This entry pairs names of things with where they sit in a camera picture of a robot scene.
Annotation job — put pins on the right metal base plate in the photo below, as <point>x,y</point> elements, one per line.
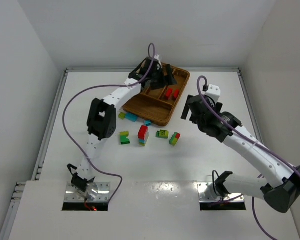
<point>207,195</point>

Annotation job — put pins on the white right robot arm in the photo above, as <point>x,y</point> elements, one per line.
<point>280,187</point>

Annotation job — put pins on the metal base plate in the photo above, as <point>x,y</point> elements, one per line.
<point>96,192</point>
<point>207,195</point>

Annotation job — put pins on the brown wicker divided tray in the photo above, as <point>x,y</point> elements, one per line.
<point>151,104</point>

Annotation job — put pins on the green lime lego pair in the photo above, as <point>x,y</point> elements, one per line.
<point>163,134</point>

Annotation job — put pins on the long cyan lego brick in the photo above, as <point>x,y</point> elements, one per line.
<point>131,117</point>

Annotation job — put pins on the small red lego brick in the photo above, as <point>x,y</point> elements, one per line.
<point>176,94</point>

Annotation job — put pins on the lime green small lego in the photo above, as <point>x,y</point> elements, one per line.
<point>122,115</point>

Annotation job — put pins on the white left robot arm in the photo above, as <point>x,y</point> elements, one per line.
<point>102,120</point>

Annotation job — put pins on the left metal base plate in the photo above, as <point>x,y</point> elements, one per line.
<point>96,192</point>

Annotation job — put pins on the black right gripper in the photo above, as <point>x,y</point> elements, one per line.
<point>192,109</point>

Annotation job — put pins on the cyan lime lego stack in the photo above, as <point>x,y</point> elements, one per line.
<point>143,142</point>

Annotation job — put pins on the lime red green lego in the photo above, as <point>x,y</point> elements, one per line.
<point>174,139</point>

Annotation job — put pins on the green yellow notched lego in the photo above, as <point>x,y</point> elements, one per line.
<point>124,137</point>

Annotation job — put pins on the red top lego stack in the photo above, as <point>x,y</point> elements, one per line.
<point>143,132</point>

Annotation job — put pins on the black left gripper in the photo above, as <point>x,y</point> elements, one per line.
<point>161,77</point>

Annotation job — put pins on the small cyan lego cube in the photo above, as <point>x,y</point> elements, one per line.
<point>147,123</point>

